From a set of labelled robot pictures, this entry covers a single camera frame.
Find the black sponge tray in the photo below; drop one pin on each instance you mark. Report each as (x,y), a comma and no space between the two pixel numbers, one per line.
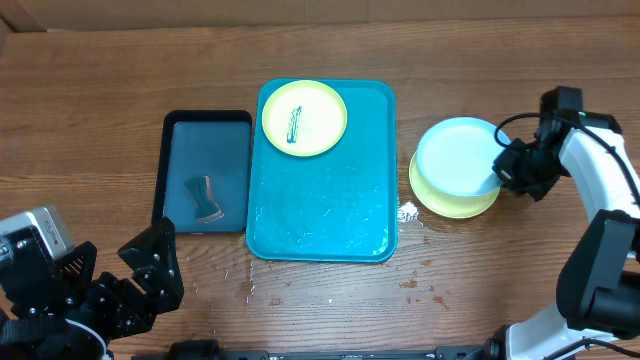
(214,143)

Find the teal plastic tray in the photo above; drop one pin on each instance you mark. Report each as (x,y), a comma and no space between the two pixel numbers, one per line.
(338,206)

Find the yellow plate with blue stain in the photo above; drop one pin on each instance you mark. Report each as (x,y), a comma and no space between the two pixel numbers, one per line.
(304,118)

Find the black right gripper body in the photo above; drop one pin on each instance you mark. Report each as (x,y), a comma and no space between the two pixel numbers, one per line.
(534,171)

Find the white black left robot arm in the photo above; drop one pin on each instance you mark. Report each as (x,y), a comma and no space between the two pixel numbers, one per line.
(55,351)

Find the light blue plate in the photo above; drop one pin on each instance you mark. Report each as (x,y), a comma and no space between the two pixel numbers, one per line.
(465,136)

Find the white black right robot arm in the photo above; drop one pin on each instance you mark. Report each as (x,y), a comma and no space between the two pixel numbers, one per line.
(596,300)

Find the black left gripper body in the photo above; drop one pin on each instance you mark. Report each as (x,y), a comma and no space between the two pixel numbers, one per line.
(105,305)

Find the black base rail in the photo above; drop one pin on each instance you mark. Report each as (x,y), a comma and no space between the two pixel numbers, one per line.
(212,350)

